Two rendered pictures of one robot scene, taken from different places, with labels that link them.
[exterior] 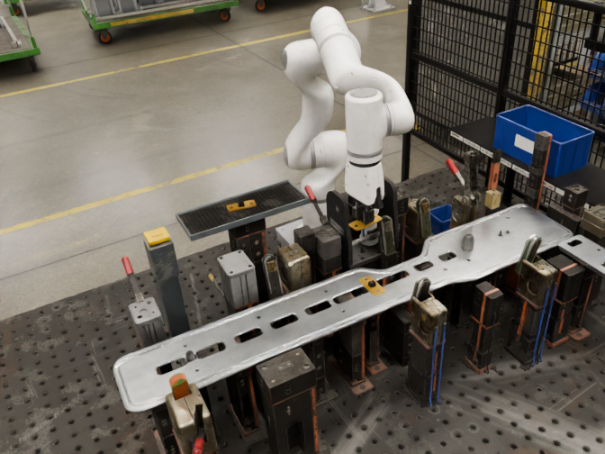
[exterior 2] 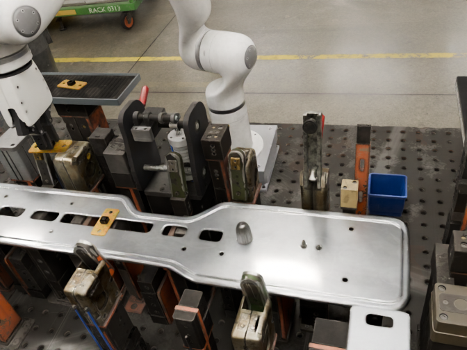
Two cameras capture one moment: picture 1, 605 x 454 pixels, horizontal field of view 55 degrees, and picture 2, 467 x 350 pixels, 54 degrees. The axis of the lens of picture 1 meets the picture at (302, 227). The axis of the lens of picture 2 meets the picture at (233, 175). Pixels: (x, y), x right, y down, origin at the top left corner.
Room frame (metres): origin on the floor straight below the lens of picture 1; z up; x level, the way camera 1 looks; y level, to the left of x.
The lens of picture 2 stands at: (0.97, -0.98, 1.73)
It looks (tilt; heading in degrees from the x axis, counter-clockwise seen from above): 40 degrees down; 48
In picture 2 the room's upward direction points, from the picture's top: 11 degrees counter-clockwise
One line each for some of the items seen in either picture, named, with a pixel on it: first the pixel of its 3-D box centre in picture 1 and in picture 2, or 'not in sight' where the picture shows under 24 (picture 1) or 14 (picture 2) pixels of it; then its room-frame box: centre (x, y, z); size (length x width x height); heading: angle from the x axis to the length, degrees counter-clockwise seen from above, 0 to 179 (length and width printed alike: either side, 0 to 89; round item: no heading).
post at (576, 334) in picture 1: (579, 293); not in sight; (1.35, -0.83, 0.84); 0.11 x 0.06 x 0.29; 25
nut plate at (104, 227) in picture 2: (372, 284); (104, 220); (1.26, -0.18, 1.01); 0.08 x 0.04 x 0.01; 26
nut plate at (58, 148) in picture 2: (365, 220); (49, 144); (1.23, -0.16, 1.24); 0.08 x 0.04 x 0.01; 122
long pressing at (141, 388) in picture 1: (367, 291); (96, 224); (1.25, -0.17, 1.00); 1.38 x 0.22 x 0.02; 115
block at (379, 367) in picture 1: (368, 323); (127, 259); (1.28, -0.18, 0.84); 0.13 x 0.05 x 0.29; 25
